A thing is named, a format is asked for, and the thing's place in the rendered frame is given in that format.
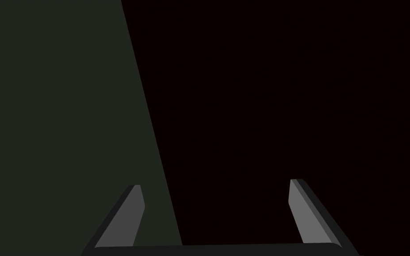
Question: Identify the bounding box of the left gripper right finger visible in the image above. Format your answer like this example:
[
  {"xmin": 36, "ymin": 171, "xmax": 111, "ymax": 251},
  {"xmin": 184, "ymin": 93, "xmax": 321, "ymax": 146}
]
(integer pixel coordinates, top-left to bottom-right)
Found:
[{"xmin": 288, "ymin": 179, "xmax": 351, "ymax": 248}]

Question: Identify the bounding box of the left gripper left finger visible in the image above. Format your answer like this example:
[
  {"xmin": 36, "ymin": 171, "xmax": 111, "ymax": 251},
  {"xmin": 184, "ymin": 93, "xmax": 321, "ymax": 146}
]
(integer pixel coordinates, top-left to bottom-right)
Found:
[{"xmin": 85, "ymin": 184, "xmax": 146, "ymax": 248}]

